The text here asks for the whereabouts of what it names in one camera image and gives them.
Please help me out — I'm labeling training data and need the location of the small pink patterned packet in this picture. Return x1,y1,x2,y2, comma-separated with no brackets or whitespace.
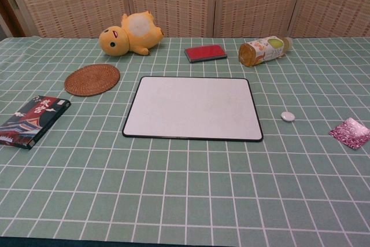
328,117,368,149

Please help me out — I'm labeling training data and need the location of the white rectangular board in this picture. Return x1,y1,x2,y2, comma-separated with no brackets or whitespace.
121,76,264,143

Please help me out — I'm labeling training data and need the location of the red ink stamp pad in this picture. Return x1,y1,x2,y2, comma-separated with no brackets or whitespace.
184,43,228,63

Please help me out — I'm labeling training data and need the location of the green checked tablecloth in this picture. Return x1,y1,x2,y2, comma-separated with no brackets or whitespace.
0,36,370,242

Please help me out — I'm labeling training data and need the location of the yellow plush toy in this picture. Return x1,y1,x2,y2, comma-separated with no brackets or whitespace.
98,10,165,57

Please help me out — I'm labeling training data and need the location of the green tea bottle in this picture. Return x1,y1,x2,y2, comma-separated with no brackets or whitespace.
238,35,295,68

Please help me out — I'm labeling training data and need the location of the round woven rattan coaster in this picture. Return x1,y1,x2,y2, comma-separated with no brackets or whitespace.
64,63,121,97

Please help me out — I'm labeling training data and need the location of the dark snack packet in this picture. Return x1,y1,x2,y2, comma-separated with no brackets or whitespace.
0,95,72,151

